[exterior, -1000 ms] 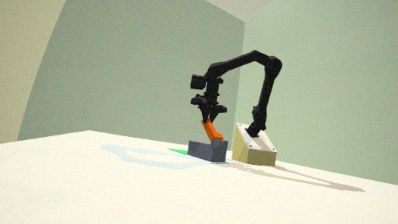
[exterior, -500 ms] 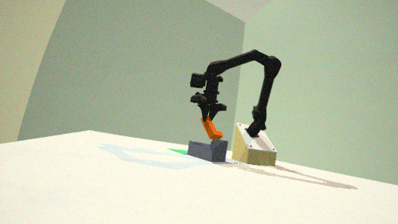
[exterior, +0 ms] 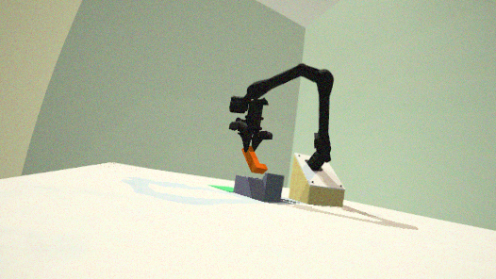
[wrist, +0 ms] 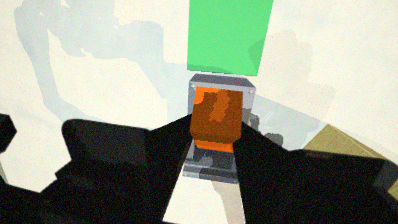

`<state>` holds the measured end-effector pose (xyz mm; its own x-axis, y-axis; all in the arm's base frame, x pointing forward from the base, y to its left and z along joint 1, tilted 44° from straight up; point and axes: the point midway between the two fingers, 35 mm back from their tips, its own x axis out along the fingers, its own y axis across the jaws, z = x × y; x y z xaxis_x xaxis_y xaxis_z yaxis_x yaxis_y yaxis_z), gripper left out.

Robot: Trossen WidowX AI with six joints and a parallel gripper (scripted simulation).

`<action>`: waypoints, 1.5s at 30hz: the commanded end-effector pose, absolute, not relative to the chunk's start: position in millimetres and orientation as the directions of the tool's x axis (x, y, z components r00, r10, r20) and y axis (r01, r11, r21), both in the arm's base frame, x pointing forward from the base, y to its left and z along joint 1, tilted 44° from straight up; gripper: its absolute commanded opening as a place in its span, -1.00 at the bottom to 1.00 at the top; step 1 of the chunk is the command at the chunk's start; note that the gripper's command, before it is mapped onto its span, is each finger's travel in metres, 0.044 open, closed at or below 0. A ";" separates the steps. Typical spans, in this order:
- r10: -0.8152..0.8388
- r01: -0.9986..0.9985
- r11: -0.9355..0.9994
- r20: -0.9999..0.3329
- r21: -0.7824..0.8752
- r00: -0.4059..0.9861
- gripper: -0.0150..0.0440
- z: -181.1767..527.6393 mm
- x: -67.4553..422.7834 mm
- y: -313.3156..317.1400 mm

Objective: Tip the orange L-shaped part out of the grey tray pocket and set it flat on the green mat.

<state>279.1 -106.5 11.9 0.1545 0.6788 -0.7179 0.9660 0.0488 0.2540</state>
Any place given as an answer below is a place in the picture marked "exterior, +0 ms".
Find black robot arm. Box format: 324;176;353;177
229;63;334;171

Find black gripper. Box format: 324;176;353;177
229;112;273;153

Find orange block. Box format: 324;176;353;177
241;145;268;174

